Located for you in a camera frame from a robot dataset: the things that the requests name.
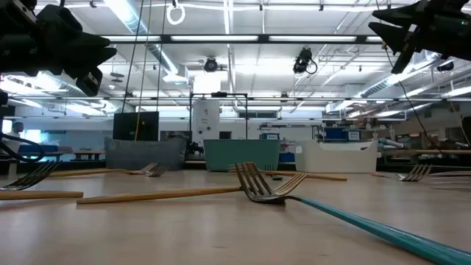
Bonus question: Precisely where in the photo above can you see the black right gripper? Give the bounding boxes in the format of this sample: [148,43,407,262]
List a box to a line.
[368,0,471,62]

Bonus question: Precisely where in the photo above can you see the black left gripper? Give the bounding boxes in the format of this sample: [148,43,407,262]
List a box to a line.
[0,0,118,79]

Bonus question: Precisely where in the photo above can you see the dark metal fork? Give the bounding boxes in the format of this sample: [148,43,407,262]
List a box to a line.
[144,163,171,178]

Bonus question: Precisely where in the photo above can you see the teal-handled dark fork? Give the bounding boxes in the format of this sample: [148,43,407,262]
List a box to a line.
[0,159,63,191]
[234,161,471,265]

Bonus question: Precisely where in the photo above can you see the white-handled utensil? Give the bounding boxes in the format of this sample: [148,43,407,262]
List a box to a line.
[428,170,471,177]

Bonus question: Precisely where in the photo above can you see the black monitor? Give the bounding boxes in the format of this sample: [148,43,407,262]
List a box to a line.
[112,111,160,142]

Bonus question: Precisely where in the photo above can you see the wooden bench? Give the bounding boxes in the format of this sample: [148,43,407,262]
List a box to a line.
[71,149,106,162]

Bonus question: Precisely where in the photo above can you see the person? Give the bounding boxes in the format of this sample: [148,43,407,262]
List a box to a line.
[6,121,25,154]

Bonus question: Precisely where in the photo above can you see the grey felt bin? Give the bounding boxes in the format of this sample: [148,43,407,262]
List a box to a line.
[104,136,188,172]

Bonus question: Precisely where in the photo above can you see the round black ceiling fixture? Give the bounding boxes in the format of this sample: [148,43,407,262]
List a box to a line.
[203,57,219,73]

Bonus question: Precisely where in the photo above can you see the blue storage bins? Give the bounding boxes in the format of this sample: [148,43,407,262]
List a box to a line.
[323,127,362,143]

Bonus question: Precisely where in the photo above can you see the wooden workbench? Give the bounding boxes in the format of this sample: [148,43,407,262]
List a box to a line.
[380,149,471,156]

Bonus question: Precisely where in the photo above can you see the white cabinet machine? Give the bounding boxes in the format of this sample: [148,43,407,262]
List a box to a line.
[191,99,221,148]

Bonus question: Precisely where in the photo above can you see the black rig light bar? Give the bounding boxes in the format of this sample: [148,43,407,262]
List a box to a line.
[101,34,383,46]

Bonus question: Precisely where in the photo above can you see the white plastic bin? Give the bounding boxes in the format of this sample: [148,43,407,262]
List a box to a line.
[294,139,379,174]

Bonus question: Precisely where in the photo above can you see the wooden stick front left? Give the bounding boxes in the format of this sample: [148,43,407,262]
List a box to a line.
[0,190,84,202]

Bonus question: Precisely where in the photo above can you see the teal plastic bin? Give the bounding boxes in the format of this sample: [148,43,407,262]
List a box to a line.
[202,138,282,173]

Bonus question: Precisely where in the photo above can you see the small teal fork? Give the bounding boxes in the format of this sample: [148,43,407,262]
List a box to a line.
[263,164,284,181]

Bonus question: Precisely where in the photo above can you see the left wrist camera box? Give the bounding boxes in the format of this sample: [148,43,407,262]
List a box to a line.
[76,66,104,97]

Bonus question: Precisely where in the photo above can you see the black hanging cable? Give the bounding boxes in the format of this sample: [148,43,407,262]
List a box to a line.
[156,0,167,111]
[122,0,145,110]

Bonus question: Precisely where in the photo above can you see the silver ceiling duct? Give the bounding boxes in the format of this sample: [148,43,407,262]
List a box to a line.
[105,0,191,84]

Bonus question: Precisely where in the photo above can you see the thin black cable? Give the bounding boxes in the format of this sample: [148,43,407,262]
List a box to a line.
[381,40,444,154]

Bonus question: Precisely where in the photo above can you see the white cable ring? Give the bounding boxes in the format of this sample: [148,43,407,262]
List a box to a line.
[166,2,186,27]

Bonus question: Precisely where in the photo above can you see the black camera with cable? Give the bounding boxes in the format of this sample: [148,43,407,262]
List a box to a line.
[293,46,319,76]

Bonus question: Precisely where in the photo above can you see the thin yellow cable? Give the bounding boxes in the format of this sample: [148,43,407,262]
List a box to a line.
[450,101,471,146]

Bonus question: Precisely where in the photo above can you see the black looped cable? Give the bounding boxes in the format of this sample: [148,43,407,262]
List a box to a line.
[0,131,46,163]

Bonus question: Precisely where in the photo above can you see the black metal frame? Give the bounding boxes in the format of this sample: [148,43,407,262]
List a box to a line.
[188,91,249,141]

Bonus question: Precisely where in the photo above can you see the pink-handled fork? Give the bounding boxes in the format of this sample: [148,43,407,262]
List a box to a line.
[370,163,433,183]

